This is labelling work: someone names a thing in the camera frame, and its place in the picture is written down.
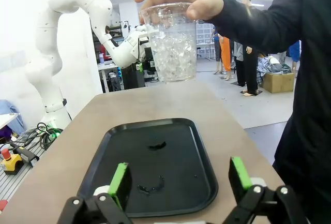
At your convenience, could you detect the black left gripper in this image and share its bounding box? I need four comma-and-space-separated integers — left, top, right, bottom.
136, 46, 155, 72

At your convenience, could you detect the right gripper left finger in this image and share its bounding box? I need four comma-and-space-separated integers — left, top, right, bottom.
56, 162, 133, 224

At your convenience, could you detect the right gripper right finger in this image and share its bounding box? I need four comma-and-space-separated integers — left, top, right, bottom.
223, 156, 310, 224

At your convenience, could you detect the short clear iced cup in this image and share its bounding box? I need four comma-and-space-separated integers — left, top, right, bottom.
139, 1, 200, 83

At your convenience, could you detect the person's right forearm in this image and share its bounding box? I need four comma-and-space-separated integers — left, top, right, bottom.
211, 0, 303, 55

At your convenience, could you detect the person's right hand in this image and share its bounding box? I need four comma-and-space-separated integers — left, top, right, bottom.
134, 0, 224, 21

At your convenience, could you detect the black computer tower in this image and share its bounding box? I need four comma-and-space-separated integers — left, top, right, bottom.
121, 63, 146, 90

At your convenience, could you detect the white office desk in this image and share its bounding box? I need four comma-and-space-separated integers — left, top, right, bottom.
97, 62, 123, 94

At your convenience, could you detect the black plastic serving tray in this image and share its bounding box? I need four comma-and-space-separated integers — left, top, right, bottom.
77, 117, 219, 219

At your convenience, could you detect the shelf with storage bins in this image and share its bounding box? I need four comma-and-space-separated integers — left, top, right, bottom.
195, 23, 216, 61

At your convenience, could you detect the mannequin in dark trousers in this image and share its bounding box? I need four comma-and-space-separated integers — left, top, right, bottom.
212, 26, 223, 76

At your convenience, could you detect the person in black hoodie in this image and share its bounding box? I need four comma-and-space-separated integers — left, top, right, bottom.
268, 0, 331, 224

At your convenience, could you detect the mannequin in orange trousers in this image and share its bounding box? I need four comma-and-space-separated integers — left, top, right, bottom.
219, 35, 234, 81

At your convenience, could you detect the cardboard box with clothes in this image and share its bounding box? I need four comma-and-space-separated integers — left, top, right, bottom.
261, 71, 296, 95

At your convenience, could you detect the mannequin in black dress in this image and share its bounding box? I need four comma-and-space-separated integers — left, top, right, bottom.
232, 0, 263, 98

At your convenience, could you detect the yellow emergency stop button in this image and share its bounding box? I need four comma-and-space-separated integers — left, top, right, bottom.
0, 148, 24, 176

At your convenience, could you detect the pile of clothes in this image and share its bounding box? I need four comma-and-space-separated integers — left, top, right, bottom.
257, 53, 292, 76

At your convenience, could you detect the blue shirt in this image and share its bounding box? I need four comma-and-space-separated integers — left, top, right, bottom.
0, 99, 27, 138

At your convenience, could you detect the mannequin in blue top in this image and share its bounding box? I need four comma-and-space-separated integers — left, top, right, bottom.
287, 40, 303, 73

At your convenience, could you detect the black cable bundle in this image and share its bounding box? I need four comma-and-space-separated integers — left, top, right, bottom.
24, 122, 64, 153

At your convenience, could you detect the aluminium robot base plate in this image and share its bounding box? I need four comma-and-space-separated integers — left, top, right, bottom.
0, 128, 63, 204

